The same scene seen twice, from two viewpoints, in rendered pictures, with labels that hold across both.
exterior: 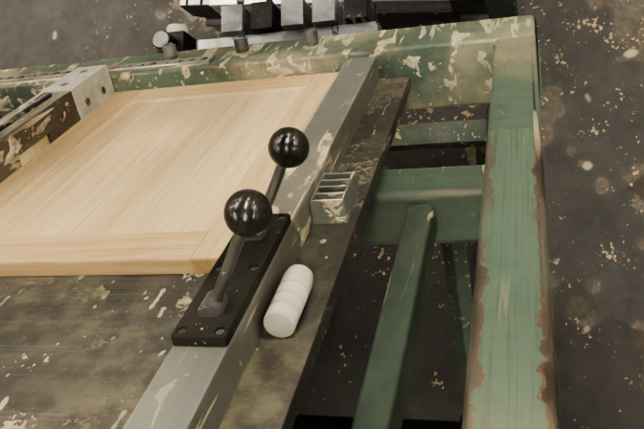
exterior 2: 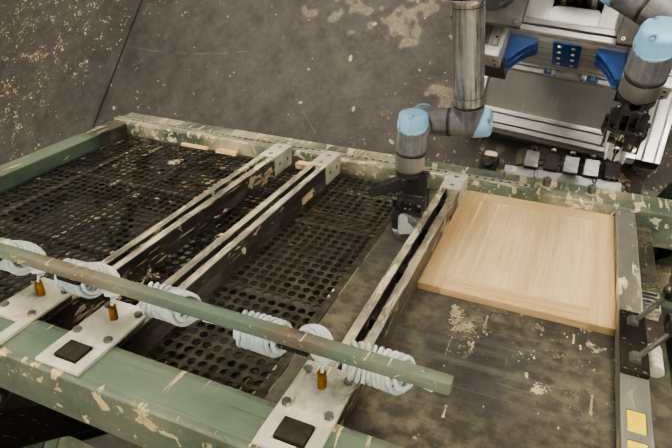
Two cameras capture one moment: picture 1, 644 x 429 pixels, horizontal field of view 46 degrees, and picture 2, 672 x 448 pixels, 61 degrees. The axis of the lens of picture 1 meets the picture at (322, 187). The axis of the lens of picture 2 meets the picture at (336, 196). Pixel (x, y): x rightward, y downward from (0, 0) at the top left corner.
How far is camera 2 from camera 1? 81 cm
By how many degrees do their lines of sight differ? 5
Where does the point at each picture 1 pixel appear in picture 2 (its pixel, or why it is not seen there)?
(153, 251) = (564, 312)
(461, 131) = not seen: hidden behind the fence
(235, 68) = (545, 196)
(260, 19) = (550, 164)
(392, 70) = (641, 222)
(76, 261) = (522, 307)
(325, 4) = (593, 166)
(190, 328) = (629, 367)
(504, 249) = not seen: outside the picture
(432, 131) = not seen: hidden behind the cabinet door
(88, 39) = (375, 117)
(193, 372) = (639, 388)
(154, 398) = (627, 396)
